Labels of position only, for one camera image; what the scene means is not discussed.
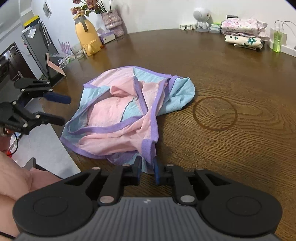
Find pink blue purple garment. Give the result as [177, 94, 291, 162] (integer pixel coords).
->
[60, 66, 195, 174]

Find black appliance cabinet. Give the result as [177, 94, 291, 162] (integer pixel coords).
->
[1, 18, 64, 85]

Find clear glass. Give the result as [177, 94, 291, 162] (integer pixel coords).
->
[70, 43, 85, 60]

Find yellow mug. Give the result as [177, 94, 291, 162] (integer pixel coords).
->
[83, 40, 102, 56]

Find yellow thermos jug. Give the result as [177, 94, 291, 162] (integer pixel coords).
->
[74, 13, 100, 47]

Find purple tissue box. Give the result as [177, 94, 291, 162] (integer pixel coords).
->
[97, 28, 116, 44]

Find pink artificial flowers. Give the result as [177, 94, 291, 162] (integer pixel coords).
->
[70, 0, 107, 16]

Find cream green-flower folded cloth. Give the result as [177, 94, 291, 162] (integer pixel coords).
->
[225, 35, 264, 50]

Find white power strip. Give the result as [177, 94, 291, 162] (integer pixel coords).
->
[267, 28, 295, 57]

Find white robot figurine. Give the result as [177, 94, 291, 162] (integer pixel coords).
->
[193, 8, 210, 32]

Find green spray bottle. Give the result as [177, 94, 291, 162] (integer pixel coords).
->
[273, 26, 282, 53]

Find small green white boxes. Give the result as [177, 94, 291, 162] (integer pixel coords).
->
[208, 22, 221, 34]

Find pink floral folded cloth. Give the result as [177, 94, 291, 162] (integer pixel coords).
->
[221, 18, 269, 39]

